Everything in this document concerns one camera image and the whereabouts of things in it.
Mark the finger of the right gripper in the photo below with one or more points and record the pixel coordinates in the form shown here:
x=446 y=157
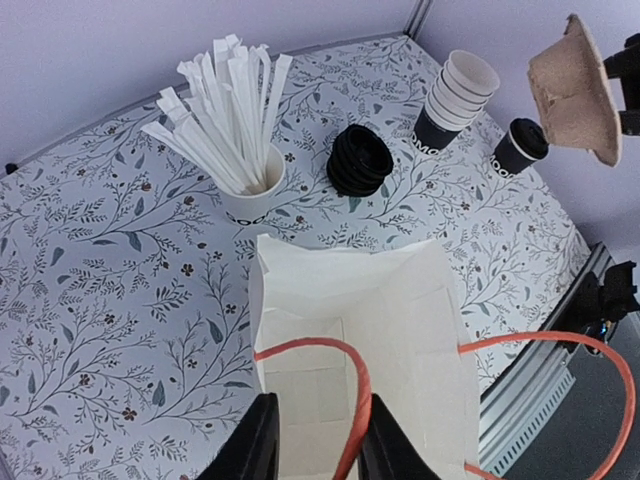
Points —
x=625 y=62
x=630 y=122

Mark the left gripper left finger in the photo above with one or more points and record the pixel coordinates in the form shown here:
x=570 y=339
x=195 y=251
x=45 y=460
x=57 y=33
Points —
x=252 y=450

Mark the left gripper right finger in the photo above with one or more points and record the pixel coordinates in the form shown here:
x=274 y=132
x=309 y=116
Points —
x=387 y=453

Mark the brown cardboard cup carrier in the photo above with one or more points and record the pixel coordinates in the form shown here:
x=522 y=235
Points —
x=571 y=90

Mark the black plastic cup lid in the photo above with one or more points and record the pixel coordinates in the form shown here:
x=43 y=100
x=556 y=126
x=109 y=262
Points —
x=528 y=138

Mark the white paper bag orange handles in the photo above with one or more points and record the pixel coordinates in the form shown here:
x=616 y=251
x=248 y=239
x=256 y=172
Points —
x=334 y=328

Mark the stack of paper cups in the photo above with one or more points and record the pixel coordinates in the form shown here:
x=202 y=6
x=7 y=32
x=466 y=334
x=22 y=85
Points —
x=459 y=93

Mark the black paper coffee cup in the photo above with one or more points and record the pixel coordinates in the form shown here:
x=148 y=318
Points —
x=508 y=159

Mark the floral table mat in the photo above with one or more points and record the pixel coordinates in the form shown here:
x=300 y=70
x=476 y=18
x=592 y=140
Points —
x=125 y=351

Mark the white cup holding straws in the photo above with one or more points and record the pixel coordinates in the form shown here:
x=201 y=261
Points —
x=252 y=209

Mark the stack of black cup lids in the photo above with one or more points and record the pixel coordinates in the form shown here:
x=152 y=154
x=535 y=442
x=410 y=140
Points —
x=359 y=162

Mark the bundle of white wrapped straws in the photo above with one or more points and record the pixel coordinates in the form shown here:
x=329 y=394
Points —
x=225 y=125

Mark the aluminium front rail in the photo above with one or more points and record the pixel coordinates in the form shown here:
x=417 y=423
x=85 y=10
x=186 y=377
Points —
x=516 y=408

